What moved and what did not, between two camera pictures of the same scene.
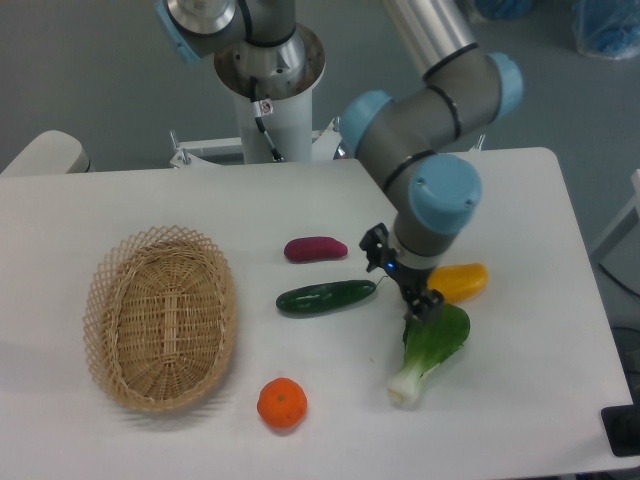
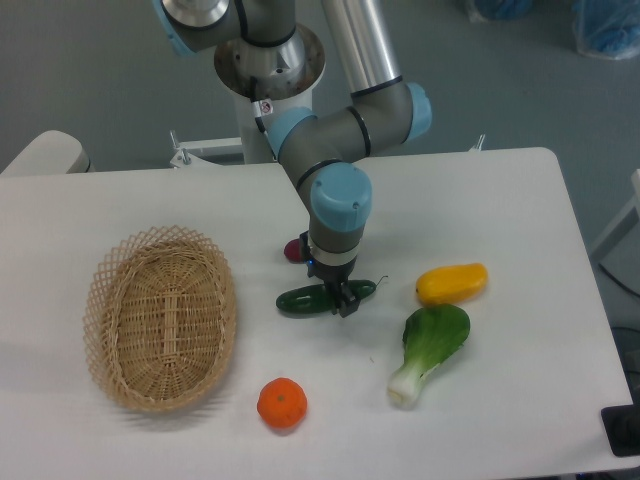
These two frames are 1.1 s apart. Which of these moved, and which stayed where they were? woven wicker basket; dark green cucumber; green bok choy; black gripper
Moved: black gripper
Stayed: woven wicker basket; green bok choy; dark green cucumber
